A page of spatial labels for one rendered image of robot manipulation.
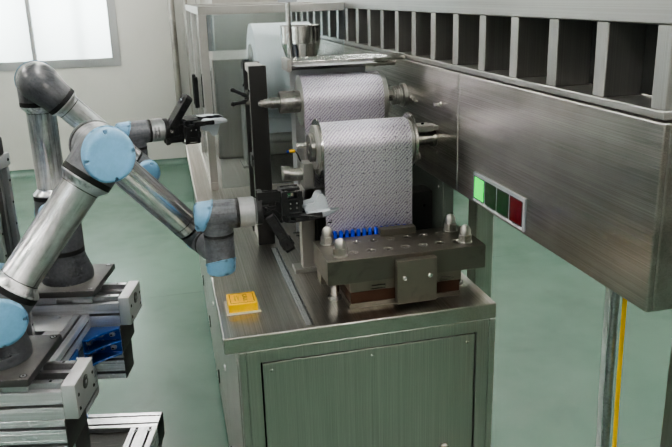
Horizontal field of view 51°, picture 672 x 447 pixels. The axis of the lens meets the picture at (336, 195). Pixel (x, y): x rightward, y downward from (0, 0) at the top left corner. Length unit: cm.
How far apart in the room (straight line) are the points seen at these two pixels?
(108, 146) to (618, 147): 102
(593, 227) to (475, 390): 71
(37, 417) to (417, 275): 96
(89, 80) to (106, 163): 575
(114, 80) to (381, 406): 589
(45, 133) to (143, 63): 502
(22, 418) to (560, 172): 133
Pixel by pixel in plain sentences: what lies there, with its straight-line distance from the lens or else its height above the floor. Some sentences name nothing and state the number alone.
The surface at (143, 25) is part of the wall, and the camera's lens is 728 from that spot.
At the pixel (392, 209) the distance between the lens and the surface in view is 188.
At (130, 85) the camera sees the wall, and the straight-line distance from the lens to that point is 732.
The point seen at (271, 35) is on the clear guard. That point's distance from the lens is 278.
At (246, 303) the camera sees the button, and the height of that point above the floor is 92.
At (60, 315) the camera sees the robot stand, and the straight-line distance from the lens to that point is 231.
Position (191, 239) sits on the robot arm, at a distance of 189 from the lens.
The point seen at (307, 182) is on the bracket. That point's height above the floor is 115.
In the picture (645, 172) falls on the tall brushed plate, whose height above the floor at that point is 136.
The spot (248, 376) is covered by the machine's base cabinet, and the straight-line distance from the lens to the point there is 168.
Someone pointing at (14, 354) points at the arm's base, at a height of 84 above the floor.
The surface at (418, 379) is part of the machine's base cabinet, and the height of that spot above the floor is 72.
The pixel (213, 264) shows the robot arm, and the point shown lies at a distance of 180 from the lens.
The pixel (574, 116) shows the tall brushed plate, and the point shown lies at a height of 141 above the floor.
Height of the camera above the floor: 163
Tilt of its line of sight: 16 degrees down
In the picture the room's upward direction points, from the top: 2 degrees counter-clockwise
